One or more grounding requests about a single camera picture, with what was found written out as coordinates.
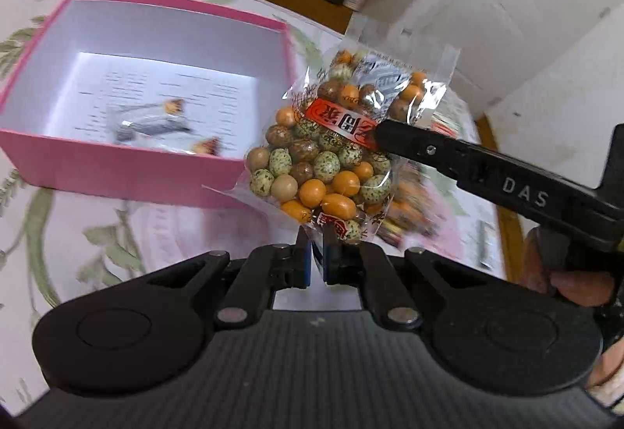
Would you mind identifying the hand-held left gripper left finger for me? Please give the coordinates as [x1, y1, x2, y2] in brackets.
[141, 227, 313, 328]

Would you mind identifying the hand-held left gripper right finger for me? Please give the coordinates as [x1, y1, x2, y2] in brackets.
[323, 228, 493, 331]

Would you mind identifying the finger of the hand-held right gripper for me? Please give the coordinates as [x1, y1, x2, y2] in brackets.
[373, 118, 481, 188]

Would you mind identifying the clear bag of coated nuts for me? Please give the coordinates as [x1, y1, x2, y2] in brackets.
[202, 12, 461, 247]

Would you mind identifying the small clear snack packet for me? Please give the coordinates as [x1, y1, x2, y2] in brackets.
[105, 100, 225, 158]

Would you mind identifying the pink cardboard box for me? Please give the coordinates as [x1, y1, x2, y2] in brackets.
[0, 0, 305, 210]

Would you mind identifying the person's right forearm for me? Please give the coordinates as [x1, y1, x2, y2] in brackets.
[586, 336, 624, 406]

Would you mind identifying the person's right hand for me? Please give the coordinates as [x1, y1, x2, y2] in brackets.
[519, 227, 624, 312]

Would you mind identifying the orange-print snack packet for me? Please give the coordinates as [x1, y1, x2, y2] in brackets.
[380, 112, 460, 245]

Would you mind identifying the white door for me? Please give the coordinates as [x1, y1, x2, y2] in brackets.
[385, 0, 624, 118]

